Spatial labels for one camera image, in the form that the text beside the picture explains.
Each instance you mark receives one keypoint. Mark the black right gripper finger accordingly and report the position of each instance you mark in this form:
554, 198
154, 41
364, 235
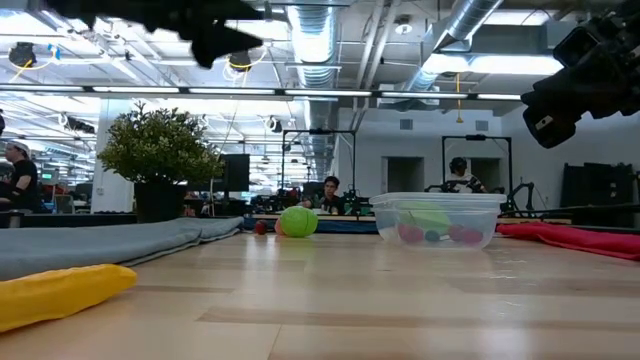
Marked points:
552, 95
550, 127

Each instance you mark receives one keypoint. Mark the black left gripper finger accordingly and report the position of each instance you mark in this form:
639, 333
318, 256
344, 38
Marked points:
232, 11
215, 45

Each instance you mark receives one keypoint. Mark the clear plastic tupperware container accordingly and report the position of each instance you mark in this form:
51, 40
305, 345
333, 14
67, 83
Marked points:
490, 215

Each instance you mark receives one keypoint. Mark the dark red cherry with stem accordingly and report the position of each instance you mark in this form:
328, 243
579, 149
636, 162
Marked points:
473, 236

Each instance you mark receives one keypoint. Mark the small dark toy blueberry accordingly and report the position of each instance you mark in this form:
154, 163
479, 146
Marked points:
432, 236

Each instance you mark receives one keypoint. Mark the small red toy tomato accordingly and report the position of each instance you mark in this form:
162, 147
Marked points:
410, 233

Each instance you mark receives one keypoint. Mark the orange pink toy peach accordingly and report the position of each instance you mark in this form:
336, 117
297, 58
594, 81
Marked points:
277, 229

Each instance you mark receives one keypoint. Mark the lime green toy apple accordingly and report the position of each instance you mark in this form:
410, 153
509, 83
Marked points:
299, 222

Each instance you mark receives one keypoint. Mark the yellow toy banana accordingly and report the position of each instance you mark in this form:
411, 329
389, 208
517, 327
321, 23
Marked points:
55, 295

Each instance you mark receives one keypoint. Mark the black lab robot arm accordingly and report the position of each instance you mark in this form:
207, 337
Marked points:
520, 192

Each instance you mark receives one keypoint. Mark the black storage cabinet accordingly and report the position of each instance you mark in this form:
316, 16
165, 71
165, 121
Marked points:
600, 185

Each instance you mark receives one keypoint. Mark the person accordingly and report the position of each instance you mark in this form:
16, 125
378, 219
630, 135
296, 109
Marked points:
462, 180
22, 180
330, 197

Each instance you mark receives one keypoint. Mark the potted green plant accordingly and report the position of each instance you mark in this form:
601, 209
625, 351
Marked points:
160, 150

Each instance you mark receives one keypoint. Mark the red folded cloth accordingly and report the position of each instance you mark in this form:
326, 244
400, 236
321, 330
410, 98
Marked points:
590, 239

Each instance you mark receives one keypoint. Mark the black office monitor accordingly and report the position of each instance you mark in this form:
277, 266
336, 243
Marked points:
236, 172

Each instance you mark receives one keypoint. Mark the round ceiling sensor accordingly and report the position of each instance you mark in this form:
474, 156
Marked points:
403, 27

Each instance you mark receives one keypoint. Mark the small dark red cherry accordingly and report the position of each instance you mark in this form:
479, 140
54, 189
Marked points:
260, 227

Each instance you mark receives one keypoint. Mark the navy blue cloth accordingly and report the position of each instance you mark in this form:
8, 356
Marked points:
345, 226

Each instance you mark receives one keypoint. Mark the grey folded cloth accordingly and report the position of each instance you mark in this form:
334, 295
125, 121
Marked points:
100, 245

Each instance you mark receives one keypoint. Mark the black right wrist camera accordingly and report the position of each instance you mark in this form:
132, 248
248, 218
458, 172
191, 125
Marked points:
577, 46

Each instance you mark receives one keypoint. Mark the black metal gantry frame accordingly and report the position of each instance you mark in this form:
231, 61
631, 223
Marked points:
319, 132
476, 137

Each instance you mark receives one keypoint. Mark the wide silver ventilation duct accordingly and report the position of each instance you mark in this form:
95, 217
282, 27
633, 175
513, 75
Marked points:
314, 50

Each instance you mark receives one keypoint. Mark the slanted silver ventilation duct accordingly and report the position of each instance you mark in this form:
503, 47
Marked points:
465, 20

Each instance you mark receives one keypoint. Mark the long ceiling light rail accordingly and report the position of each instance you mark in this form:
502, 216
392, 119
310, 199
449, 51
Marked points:
325, 93

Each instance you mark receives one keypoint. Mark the black aluminium table frame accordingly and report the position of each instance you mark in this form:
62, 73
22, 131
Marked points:
75, 221

